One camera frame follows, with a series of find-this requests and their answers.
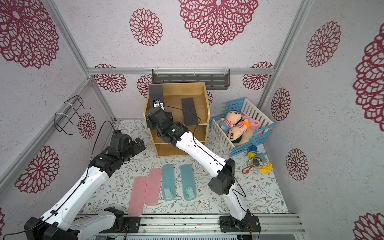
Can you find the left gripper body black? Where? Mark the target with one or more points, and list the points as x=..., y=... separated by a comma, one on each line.
x=126, y=154

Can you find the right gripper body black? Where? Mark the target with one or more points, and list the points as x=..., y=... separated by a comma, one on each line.
x=154, y=111

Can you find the black pencil case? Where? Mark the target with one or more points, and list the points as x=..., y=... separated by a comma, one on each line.
x=189, y=112
x=156, y=91

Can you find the pink pencil case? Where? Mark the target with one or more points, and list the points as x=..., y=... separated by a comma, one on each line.
x=153, y=187
x=136, y=205

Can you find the teal pencil case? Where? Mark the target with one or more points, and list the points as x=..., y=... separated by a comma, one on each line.
x=168, y=182
x=188, y=182

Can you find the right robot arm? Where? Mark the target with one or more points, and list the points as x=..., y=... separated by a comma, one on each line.
x=222, y=171

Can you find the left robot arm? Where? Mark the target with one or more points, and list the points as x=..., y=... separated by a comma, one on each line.
x=60, y=222

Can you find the wooden three-tier shelf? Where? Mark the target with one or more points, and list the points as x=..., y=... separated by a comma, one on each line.
x=173, y=95

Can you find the plush doll blue striped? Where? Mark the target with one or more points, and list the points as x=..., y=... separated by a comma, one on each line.
x=230, y=120

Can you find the plush doll orange black hair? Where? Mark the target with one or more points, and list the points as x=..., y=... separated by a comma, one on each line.
x=235, y=133

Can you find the blue white toy crib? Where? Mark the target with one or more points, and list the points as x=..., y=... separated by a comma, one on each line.
x=249, y=138

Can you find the pink plush rabbit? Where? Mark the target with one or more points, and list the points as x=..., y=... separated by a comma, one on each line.
x=254, y=124

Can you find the pile of small toys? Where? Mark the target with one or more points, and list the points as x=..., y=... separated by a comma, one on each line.
x=257, y=161

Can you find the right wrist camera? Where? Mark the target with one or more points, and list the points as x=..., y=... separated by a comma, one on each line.
x=157, y=102

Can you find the black wire wall rack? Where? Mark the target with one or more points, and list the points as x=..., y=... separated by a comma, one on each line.
x=62, y=119

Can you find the grey metal wall shelf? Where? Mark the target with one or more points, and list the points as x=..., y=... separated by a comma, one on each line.
x=216, y=81

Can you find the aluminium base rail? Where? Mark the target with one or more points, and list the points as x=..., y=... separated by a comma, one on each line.
x=207, y=227

